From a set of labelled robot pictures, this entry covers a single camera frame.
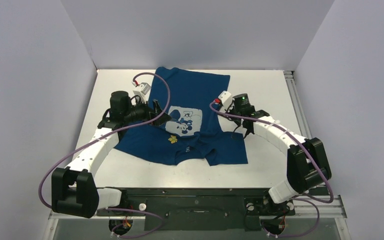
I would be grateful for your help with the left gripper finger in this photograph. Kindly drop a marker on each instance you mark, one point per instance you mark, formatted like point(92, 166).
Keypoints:
point(161, 120)
point(156, 107)

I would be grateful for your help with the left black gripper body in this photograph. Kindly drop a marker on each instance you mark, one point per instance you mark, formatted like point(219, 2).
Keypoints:
point(139, 113)

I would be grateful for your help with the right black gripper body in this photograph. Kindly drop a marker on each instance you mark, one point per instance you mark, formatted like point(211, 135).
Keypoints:
point(248, 122)

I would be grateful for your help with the gold maple leaf brooch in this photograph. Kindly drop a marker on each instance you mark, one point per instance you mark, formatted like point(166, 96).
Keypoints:
point(172, 139)

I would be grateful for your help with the blue cartoon print t-shirt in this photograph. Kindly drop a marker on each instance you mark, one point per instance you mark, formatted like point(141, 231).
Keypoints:
point(196, 126)

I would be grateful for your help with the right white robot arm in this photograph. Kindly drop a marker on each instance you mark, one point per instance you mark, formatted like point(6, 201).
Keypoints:
point(307, 165)

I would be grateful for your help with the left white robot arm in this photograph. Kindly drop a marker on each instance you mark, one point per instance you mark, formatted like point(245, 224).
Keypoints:
point(89, 165)

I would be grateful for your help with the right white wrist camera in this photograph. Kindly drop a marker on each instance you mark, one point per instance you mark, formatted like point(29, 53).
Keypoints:
point(226, 100)

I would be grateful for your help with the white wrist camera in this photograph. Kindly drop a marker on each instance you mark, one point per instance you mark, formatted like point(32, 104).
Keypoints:
point(226, 100)
point(142, 90)

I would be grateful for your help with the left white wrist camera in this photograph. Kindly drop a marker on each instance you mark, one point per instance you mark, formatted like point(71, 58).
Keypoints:
point(142, 90)

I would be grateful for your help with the aluminium frame rail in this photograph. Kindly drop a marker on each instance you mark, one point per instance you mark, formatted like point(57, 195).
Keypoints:
point(297, 105)

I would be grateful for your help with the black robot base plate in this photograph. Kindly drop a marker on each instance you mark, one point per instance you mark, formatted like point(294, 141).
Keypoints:
point(179, 209)

